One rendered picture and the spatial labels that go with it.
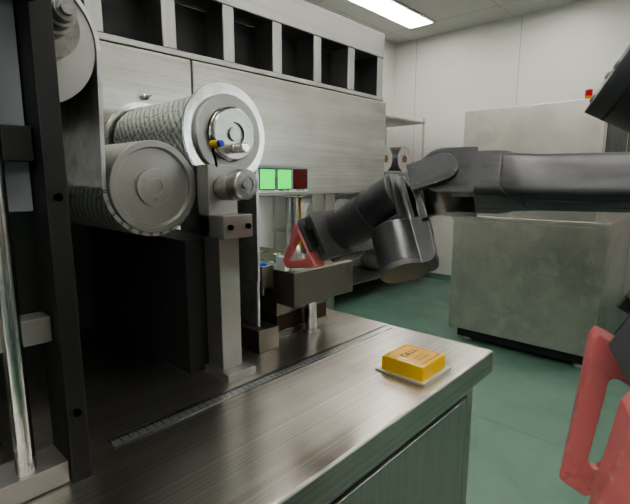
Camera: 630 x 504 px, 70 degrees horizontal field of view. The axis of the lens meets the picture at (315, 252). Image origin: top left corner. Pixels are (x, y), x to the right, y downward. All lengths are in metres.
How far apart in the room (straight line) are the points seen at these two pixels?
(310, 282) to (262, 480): 0.39
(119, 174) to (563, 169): 0.51
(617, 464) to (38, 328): 0.43
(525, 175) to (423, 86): 5.25
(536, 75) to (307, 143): 4.14
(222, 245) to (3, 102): 0.30
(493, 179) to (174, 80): 0.73
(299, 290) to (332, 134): 0.70
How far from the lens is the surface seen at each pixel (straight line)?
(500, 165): 0.54
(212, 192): 0.64
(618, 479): 0.20
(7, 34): 0.49
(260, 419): 0.58
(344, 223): 0.58
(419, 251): 0.52
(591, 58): 5.15
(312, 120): 1.31
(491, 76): 5.42
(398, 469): 0.70
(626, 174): 0.55
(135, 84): 1.01
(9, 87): 0.48
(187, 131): 0.66
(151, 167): 0.64
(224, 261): 0.65
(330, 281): 0.82
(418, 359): 0.69
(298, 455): 0.52
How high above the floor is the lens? 1.19
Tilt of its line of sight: 9 degrees down
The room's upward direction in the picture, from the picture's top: straight up
